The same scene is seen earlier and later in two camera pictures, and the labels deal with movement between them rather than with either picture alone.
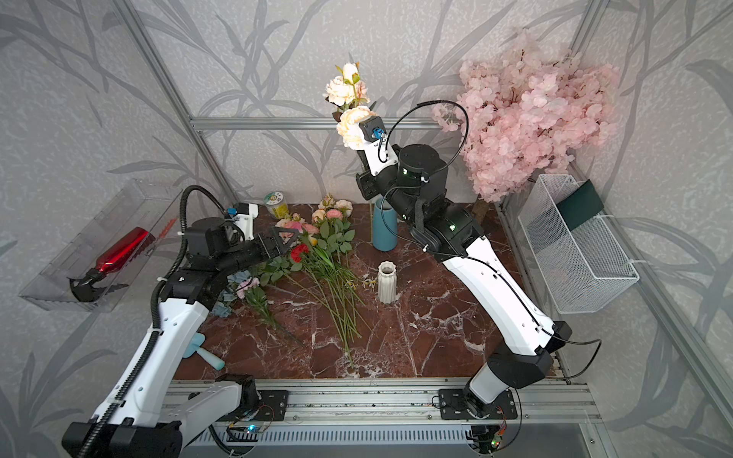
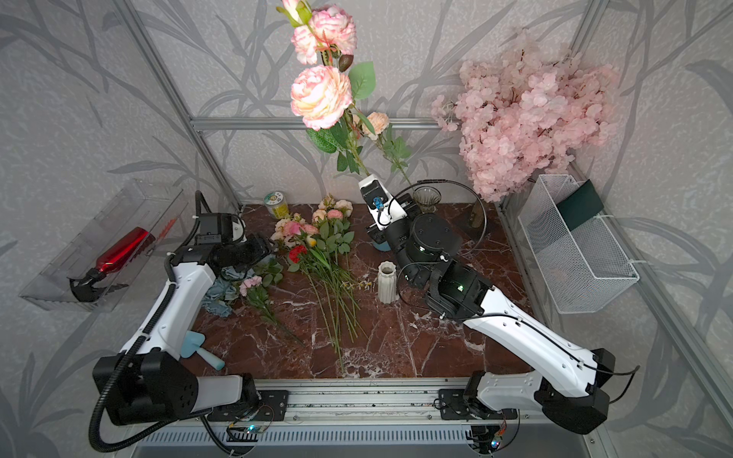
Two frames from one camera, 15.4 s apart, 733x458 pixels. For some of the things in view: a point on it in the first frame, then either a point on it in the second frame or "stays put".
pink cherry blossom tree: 524,111 stays put
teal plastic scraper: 195,346 stays put
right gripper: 366,184 to 378,236
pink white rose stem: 295,222 to 324,90
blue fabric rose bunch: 224,301 stays put
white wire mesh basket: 585,268 stays put
